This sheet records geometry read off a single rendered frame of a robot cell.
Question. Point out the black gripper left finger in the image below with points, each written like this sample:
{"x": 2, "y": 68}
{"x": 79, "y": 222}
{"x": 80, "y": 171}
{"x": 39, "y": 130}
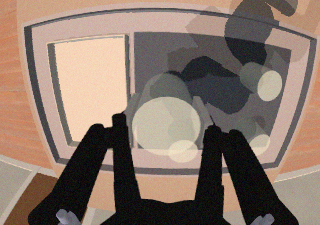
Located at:
{"x": 67, "y": 202}

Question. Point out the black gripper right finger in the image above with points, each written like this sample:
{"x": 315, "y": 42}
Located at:
{"x": 257, "y": 198}

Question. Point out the grey cylinder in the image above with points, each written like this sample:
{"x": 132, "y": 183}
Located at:
{"x": 186, "y": 155}
{"x": 257, "y": 138}
{"x": 166, "y": 121}
{"x": 262, "y": 81}

